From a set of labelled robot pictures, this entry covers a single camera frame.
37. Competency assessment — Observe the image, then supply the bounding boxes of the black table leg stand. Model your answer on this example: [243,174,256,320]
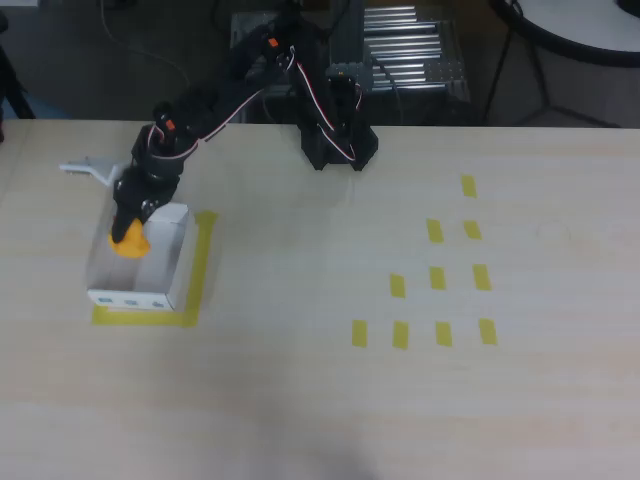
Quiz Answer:
[482,29,624,129]

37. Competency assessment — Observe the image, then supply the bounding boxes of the round white table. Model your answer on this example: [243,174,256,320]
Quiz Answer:
[487,0,640,69]

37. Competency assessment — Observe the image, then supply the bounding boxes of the orange rubber duck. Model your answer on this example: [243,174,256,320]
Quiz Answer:
[107,219,152,260]

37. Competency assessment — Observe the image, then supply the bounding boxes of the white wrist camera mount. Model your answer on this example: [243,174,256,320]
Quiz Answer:
[58,157,131,189]

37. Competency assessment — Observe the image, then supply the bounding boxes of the white cardboard box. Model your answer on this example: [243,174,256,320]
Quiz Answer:
[85,202,194,314]

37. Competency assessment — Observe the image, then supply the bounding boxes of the black tripod stand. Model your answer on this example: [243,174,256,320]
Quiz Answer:
[0,12,37,144]

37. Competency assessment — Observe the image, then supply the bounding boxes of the white red servo wire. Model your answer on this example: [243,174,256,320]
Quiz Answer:
[287,45,365,162]
[149,88,269,161]

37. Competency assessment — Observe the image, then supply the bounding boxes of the aluminium roller conveyor frame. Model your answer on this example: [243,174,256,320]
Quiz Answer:
[227,4,474,126]

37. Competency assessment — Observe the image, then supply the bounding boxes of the white floor cable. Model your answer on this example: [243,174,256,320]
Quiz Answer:
[98,0,192,122]

